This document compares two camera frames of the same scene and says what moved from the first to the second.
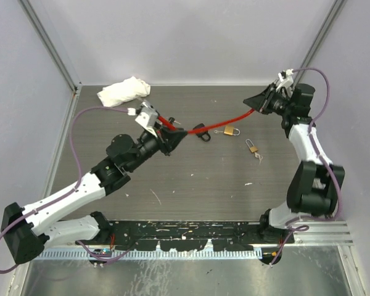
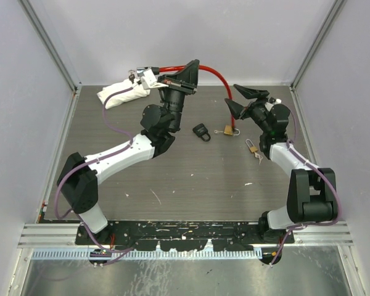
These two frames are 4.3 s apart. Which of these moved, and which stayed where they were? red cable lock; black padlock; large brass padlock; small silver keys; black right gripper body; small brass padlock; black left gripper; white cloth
Moved: black left gripper; red cable lock; black right gripper body
Stayed: small silver keys; large brass padlock; white cloth; black padlock; small brass padlock
